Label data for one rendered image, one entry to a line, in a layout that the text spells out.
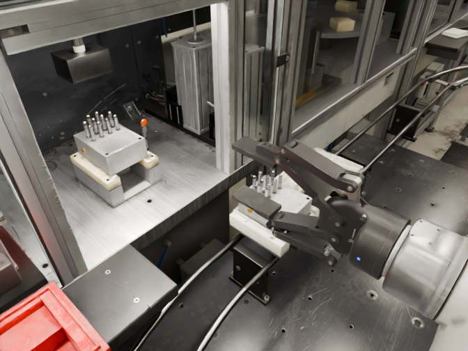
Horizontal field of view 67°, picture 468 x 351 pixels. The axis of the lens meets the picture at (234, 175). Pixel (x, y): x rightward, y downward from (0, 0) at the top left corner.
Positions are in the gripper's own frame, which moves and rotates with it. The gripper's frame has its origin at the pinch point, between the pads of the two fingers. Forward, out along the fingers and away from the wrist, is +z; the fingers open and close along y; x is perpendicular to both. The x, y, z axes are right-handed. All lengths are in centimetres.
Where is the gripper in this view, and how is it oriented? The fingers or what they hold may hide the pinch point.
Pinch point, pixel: (252, 175)
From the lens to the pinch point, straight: 49.5
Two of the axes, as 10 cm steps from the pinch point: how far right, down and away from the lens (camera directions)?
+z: -7.5, -4.1, 5.2
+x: -6.6, 4.6, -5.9
